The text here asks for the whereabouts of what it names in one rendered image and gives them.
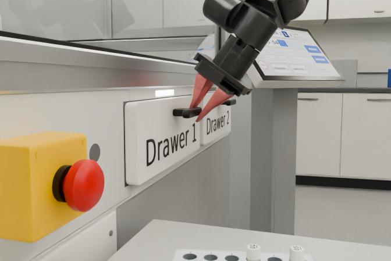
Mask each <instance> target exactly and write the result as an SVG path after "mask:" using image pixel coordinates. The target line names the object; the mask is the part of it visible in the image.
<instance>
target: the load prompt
mask: <svg viewBox="0 0 391 261"><path fill-rule="evenodd" d="M272 37H279V38H288V39H294V40H296V37H295V36H294V35H293V33H292V32H291V31H287V30H279V29H277V30H276V31H275V33H274V34H273V36H272Z"/></svg>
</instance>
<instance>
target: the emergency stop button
mask: <svg viewBox="0 0 391 261"><path fill-rule="evenodd" d="M104 184H105V180H104V173H103V171H102V169H101V168H100V166H99V164H98V163H97V162H96V161H94V160H90V159H82V160H79V161H77V162H76V163H74V164H73V166H72V167H71V168H70V170H69V171H68V173H67V175H66V176H65V178H64V180H63V193H64V195H65V200H66V203H67V205H68V206H69V207H70V208H71V209H72V210H74V211H78V212H88V211H89V210H91V209H92V208H93V207H94V206H95V205H96V204H97V203H98V202H99V200H100V199H101V197H102V194H103V191H104Z"/></svg>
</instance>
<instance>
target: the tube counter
mask: <svg viewBox="0 0 391 261"><path fill-rule="evenodd" d="M270 40H271V41H272V43H273V44H274V46H276V47H288V48H301V49H303V47H302V46H301V45H300V43H299V42H298V41H291V40H280V39H274V38H271V39H270Z"/></svg>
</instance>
